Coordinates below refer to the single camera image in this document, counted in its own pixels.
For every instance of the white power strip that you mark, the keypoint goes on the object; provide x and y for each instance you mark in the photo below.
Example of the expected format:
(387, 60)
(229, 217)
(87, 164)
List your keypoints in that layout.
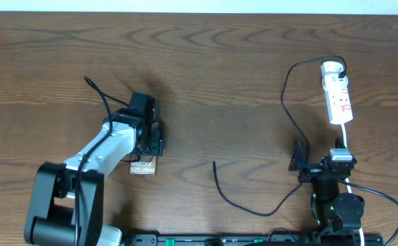
(336, 92)

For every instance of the Galaxy S25 Ultra smartphone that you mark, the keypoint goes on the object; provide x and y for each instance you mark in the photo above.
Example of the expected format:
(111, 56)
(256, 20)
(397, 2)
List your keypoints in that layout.
(144, 167)

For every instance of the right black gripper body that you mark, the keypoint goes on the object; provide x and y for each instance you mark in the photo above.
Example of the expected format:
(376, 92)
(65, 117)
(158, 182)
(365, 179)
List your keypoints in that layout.
(311, 172)

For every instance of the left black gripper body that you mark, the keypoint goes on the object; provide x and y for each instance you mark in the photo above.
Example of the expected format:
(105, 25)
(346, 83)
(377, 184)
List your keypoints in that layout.
(155, 143)

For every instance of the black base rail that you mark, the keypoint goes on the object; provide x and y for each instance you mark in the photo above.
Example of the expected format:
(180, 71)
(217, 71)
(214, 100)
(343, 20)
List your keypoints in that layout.
(277, 238)

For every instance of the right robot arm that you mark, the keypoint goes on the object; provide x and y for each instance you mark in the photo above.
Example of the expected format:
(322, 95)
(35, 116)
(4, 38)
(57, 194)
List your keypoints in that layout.
(338, 213)

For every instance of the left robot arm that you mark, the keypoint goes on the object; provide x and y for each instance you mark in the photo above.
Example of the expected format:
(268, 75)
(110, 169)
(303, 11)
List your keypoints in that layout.
(66, 206)

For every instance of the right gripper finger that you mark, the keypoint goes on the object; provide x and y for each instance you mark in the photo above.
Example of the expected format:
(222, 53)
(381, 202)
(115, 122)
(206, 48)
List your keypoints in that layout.
(297, 161)
(339, 143)

